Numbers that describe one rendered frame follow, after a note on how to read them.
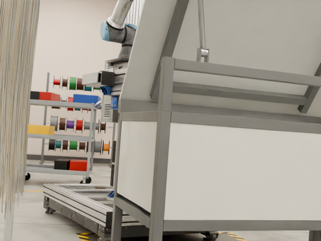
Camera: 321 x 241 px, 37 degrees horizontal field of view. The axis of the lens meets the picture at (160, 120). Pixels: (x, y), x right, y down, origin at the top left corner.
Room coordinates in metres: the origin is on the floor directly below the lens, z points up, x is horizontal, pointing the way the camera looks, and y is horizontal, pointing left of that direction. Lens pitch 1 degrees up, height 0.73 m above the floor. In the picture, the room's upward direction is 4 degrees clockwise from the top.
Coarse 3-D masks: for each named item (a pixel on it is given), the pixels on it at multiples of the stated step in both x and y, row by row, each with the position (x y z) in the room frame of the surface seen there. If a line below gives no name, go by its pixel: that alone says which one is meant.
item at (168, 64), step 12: (168, 60) 1.74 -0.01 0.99; (180, 60) 1.76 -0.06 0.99; (204, 60) 1.82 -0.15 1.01; (168, 72) 1.74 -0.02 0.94; (204, 72) 1.79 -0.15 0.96; (216, 72) 1.81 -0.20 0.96; (228, 72) 1.82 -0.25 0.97; (240, 72) 1.84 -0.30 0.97; (252, 72) 1.86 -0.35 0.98; (264, 72) 1.88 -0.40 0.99; (276, 72) 1.89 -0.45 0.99; (168, 84) 1.74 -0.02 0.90; (300, 84) 1.96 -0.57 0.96; (312, 84) 1.95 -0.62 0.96; (168, 96) 1.74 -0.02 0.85; (168, 108) 1.74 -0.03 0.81
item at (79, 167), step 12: (36, 96) 5.49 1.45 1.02; (48, 96) 5.50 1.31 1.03; (84, 96) 5.50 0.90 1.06; (96, 96) 5.50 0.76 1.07; (84, 108) 5.73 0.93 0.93; (96, 108) 5.93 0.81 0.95; (36, 132) 5.50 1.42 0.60; (48, 132) 5.51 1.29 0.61; (36, 168) 5.42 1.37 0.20; (48, 168) 5.80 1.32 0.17; (60, 168) 5.49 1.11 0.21; (72, 168) 5.50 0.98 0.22; (84, 168) 5.52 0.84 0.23; (84, 180) 5.47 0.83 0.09
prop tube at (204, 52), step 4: (200, 0) 1.85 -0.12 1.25; (200, 4) 1.85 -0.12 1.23; (200, 8) 1.84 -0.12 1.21; (200, 12) 1.84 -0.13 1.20; (200, 16) 1.83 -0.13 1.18; (200, 20) 1.83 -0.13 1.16; (200, 24) 1.83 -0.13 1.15; (200, 28) 1.82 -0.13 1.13; (200, 32) 1.82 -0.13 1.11; (204, 32) 1.82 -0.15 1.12; (200, 36) 1.82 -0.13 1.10; (204, 36) 1.82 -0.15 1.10; (200, 40) 1.81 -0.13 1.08; (204, 40) 1.81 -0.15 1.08; (200, 44) 1.81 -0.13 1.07; (204, 44) 1.81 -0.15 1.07; (204, 48) 1.80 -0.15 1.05; (204, 52) 1.79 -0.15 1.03; (204, 56) 1.80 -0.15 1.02
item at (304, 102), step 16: (176, 16) 2.06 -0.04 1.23; (176, 32) 2.11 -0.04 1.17; (160, 64) 2.20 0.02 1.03; (320, 64) 2.45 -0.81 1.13; (224, 96) 2.40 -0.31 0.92; (240, 96) 2.42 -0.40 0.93; (256, 96) 2.44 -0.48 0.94; (272, 96) 2.47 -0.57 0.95; (288, 96) 2.51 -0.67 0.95; (304, 96) 2.56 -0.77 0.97; (304, 112) 2.59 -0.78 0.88
